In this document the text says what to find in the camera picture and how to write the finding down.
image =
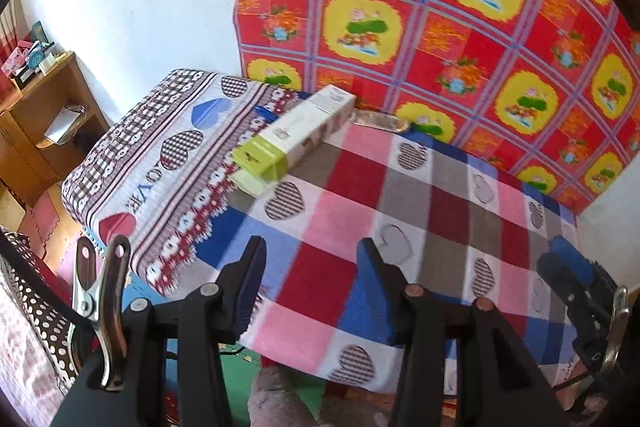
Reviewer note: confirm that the grey paper bag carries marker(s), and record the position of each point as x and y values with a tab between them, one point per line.
62	124

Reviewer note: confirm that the red floral wall cloth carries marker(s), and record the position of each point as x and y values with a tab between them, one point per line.
450	32

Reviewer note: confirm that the checked heart bed blanket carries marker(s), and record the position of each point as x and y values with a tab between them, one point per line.
350	207

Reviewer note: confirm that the teal alarm clock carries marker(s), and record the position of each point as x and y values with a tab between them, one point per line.
36	57

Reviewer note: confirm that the metal spring clamp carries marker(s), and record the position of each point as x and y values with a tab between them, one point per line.
617	322
107	292

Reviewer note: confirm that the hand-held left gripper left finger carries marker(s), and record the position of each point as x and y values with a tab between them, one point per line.
250	287

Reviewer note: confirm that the wooden bedside shelf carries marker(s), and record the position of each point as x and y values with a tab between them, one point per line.
30	147

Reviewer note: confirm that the dark polka dot cloth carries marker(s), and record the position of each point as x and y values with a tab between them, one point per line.
35	302

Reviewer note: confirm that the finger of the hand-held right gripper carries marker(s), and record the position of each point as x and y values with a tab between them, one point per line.
575	254
565	279

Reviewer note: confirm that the pink box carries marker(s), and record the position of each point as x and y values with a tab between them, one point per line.
17	62

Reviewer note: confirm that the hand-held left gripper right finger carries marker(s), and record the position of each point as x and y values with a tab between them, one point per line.
382	307

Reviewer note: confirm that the white green cardboard box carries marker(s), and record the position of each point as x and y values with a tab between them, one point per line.
300	127

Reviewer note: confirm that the clear plastic wrapper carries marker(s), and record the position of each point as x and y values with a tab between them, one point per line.
382	121

